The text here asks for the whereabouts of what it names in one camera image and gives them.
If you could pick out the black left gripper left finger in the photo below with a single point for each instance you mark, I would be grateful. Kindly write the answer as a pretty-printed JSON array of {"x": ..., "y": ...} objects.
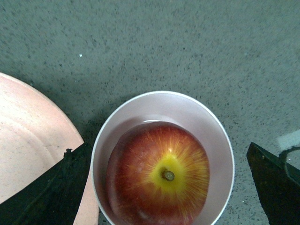
[{"x": 55, "y": 196}]

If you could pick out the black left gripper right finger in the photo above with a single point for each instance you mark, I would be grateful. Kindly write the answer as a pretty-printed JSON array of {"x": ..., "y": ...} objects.
[{"x": 277, "y": 184}]

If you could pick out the red apple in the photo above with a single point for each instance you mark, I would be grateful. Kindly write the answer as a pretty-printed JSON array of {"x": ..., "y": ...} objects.
[{"x": 157, "y": 174}]

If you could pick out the pink round plate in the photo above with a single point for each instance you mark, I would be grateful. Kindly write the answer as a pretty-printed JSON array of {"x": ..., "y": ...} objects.
[{"x": 34, "y": 135}]

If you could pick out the pink bowl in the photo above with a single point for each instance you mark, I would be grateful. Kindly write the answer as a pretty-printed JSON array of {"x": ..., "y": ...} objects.
[{"x": 185, "y": 112}]

